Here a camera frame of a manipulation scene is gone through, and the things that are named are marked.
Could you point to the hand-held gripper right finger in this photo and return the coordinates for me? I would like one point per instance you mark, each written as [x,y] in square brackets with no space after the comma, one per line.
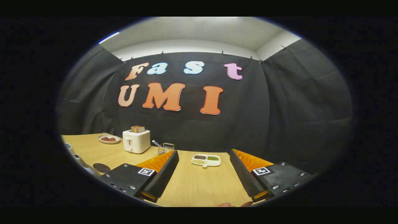
[244,177]

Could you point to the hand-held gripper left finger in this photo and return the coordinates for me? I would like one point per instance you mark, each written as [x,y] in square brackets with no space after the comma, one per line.
[161,177]

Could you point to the dark brown round coaster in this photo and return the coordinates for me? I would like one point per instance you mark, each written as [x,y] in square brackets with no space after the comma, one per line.
[101,168]

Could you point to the silver juice bottle red label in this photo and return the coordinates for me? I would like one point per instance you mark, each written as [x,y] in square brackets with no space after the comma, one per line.
[82,163]

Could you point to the metal utensil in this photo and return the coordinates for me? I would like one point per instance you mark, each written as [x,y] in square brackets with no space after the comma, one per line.
[156,143]

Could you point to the wooden table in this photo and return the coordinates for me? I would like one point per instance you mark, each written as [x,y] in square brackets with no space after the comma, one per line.
[199,186]

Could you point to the white divided dish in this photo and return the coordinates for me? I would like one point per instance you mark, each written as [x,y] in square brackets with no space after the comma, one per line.
[205,160]

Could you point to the white toaster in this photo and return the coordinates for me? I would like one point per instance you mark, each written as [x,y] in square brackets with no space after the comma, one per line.
[136,141]

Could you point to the toast slice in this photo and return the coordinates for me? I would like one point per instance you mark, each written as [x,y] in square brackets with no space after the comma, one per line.
[142,129]
[134,128]

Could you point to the white oval plate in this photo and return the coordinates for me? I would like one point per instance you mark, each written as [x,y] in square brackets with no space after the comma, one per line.
[108,141]

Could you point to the red food pieces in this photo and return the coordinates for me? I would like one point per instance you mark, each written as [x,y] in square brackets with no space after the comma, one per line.
[108,138]

